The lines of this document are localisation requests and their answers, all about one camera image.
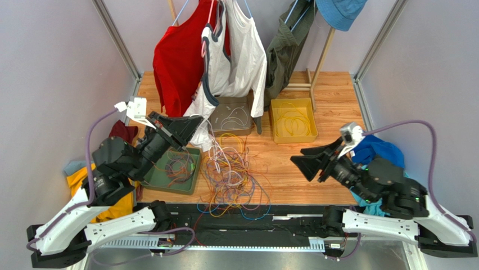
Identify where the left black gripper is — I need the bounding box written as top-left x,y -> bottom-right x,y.
131,111 -> 207,181

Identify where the orange cable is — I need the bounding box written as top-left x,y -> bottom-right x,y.
153,147 -> 197,188

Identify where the yellow cable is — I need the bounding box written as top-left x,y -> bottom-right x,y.
275,101 -> 312,138

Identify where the white cable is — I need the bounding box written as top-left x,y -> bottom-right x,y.
216,106 -> 251,130

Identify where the multicolour cable pile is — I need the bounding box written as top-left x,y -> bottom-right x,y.
195,129 -> 274,222

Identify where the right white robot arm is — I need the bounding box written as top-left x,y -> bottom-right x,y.
291,138 -> 478,258

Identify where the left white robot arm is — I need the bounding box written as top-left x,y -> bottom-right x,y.
27,112 -> 204,269

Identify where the green plastic tray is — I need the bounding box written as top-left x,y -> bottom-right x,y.
141,147 -> 202,195

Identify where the yellow plastic tray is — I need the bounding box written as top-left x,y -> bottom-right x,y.
269,98 -> 318,143

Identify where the dark blue towel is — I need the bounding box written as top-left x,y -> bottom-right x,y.
351,135 -> 405,168

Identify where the cyan cloth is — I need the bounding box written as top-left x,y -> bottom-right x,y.
349,164 -> 404,217

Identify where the wooden clothes rack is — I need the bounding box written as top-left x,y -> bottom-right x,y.
167,0 -> 336,113

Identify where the red hanging shirt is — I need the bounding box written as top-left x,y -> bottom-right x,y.
152,1 -> 222,118

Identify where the white hanging tank top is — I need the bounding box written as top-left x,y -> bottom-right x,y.
184,1 -> 267,152

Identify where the yellow cloth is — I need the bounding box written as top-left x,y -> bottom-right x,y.
66,167 -> 134,223

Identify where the grey blue cloth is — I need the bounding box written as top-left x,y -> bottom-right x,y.
63,160 -> 87,177

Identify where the olive green hanging garment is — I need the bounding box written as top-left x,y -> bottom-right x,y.
264,1 -> 317,112

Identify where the blue bucket hat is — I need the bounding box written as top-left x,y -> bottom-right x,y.
315,0 -> 367,32

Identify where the black coiled cable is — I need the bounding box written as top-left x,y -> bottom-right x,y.
164,150 -> 198,182

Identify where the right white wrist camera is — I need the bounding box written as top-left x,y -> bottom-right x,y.
338,122 -> 365,158

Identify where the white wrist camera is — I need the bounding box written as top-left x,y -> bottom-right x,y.
338,122 -> 365,158
114,96 -> 156,129

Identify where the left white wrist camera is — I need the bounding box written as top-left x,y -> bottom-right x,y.
114,96 -> 156,129

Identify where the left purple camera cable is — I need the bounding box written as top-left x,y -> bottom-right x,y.
25,108 -> 196,265

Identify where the purple camera cable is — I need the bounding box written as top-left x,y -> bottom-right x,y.
323,119 -> 478,261
25,108 -> 196,265

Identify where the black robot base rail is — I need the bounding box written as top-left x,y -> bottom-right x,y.
103,204 -> 359,257

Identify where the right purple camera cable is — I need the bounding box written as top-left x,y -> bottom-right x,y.
323,119 -> 478,261

